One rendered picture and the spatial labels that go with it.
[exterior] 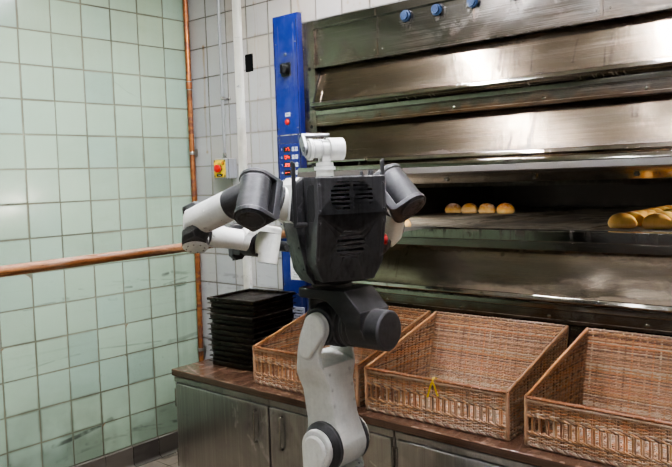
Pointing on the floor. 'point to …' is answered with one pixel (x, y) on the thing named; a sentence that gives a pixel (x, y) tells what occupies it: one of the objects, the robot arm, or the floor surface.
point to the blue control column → (285, 34)
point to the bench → (297, 425)
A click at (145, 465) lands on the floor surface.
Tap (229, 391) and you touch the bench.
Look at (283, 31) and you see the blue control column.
